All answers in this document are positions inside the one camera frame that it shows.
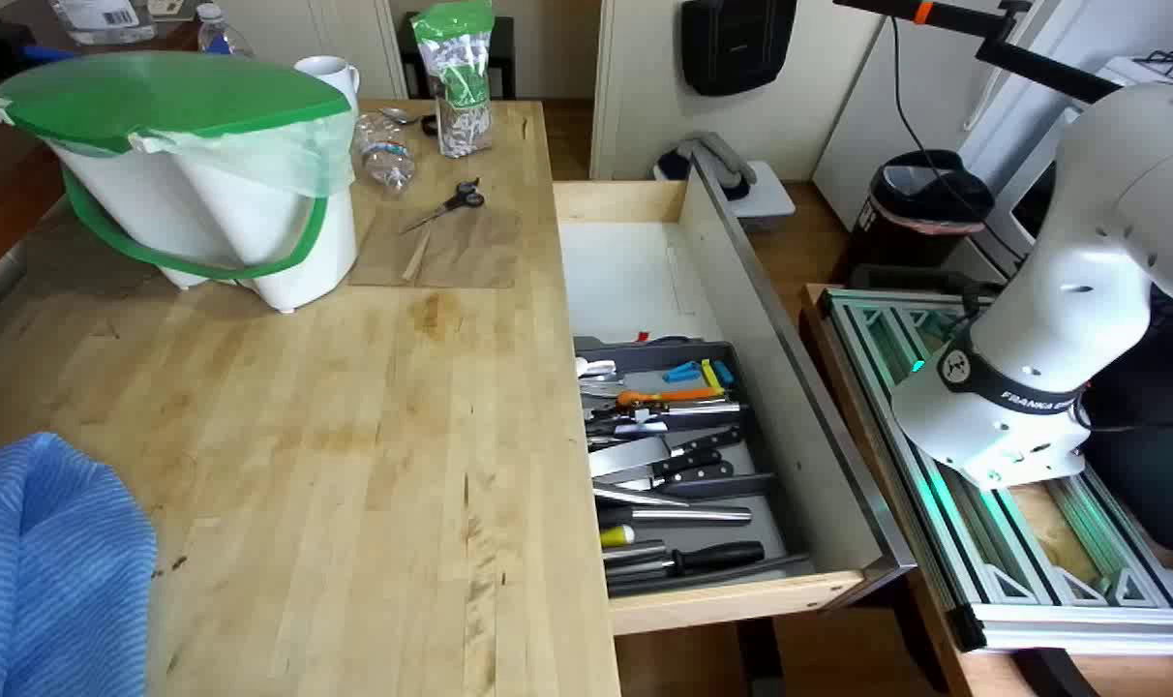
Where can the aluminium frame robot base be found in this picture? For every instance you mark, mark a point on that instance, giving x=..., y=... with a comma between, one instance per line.
x=1023, y=568

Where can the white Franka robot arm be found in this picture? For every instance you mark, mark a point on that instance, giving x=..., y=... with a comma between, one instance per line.
x=1089, y=297

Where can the wooden drawer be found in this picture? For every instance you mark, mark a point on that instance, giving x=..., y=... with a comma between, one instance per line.
x=741, y=603

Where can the small blue tool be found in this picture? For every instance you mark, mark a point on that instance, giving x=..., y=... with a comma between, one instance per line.
x=683, y=375

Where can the steel cleaver blade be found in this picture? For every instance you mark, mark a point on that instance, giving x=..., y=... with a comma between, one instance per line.
x=626, y=459

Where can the silver utensil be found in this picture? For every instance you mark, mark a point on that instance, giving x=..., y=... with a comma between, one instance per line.
x=688, y=412

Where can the small yellow tool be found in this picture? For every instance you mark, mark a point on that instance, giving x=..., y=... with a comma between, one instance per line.
x=711, y=376

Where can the steel sharpening rod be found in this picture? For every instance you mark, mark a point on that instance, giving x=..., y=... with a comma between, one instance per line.
x=688, y=513

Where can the grey utensil tray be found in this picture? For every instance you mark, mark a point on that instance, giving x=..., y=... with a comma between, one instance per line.
x=767, y=515

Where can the crumpled clear plastic bottle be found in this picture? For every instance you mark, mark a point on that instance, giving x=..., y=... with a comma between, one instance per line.
x=386, y=158

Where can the green topped grain bag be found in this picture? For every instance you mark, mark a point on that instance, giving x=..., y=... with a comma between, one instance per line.
x=456, y=89

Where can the white mug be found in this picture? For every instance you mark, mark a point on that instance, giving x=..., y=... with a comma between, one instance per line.
x=336, y=74

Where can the black trash can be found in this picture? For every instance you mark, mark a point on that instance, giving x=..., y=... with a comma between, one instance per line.
x=928, y=195

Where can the white bin with green lid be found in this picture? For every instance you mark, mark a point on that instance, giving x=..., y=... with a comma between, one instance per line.
x=209, y=195

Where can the clear bottle with blue label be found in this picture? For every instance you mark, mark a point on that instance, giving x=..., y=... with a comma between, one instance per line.
x=213, y=29

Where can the blue cloth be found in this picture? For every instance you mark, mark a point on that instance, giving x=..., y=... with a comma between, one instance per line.
x=44, y=568

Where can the white container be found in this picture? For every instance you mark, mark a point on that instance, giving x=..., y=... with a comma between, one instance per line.
x=96, y=12

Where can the black wall speaker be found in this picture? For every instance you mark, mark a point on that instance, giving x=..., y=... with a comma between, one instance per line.
x=741, y=46

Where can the black camera stand pole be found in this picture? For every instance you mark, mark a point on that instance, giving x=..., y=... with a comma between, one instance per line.
x=1050, y=65

